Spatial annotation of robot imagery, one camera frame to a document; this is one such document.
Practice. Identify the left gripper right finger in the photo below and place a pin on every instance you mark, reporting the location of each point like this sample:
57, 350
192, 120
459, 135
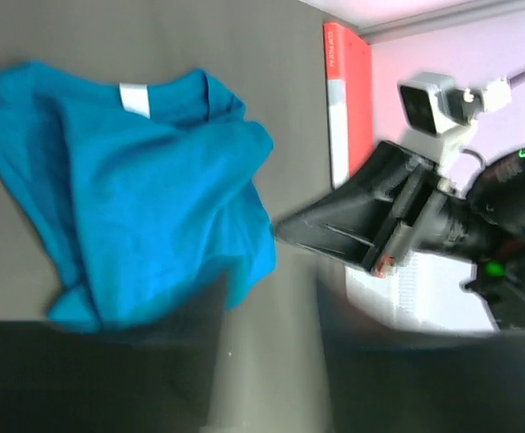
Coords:
382, 379

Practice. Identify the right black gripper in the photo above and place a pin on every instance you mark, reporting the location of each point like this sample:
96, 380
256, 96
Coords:
415, 211

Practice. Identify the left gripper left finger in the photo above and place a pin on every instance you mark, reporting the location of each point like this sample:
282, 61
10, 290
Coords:
154, 378

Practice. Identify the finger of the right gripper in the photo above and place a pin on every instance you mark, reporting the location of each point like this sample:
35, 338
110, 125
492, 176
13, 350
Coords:
354, 222

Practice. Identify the blue t shirt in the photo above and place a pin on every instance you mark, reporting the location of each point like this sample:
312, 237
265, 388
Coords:
141, 195

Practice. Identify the white plastic basket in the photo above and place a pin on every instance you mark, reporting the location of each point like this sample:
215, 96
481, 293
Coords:
423, 294

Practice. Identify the red folder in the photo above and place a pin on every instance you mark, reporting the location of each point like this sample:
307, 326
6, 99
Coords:
349, 78

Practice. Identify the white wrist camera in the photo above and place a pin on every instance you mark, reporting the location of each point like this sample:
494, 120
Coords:
442, 117

